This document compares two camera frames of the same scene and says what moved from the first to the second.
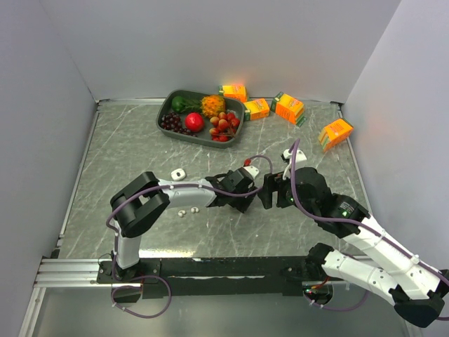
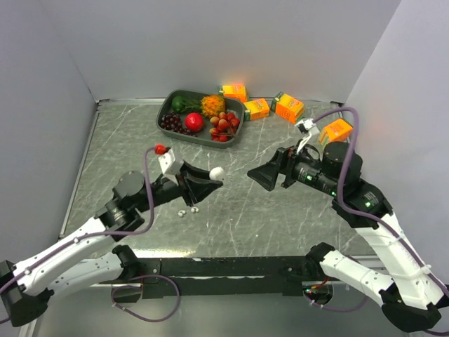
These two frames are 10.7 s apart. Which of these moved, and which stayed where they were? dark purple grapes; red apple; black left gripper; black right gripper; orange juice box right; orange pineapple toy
Moved: black right gripper; black left gripper
Stayed: red apple; dark purple grapes; orange pineapple toy; orange juice box right
